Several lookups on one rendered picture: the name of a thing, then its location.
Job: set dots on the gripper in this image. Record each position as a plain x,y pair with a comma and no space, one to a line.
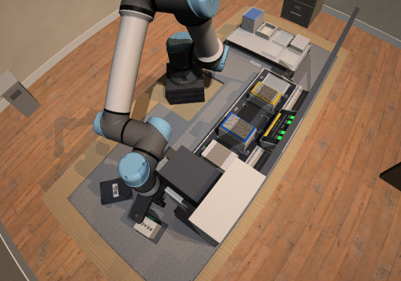
160,194

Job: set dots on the yellow tip rack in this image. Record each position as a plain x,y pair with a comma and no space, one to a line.
264,96

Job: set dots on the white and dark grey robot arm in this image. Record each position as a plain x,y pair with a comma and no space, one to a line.
198,48

